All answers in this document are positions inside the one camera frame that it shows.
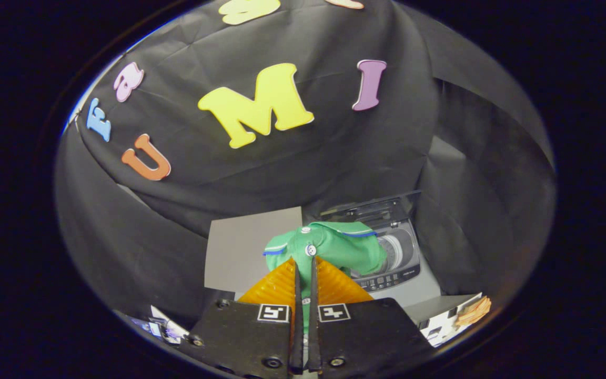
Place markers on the white box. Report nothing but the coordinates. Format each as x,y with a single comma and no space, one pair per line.
442,326

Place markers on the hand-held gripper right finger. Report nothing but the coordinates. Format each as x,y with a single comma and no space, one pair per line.
366,337

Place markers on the beige cabinet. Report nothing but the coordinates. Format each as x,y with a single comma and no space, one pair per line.
240,252

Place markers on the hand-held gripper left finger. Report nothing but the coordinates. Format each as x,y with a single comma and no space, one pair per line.
240,337

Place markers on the grey washing machine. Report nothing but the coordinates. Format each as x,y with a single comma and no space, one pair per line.
390,279

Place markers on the black backdrop cloth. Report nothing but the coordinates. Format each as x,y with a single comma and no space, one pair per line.
282,168

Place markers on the orange crumpled object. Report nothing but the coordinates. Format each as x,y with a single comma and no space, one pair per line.
474,310

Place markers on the white and blue clutter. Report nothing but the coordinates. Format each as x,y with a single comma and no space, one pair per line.
163,326

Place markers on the green polo shirt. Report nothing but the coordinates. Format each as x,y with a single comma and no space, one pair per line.
340,247

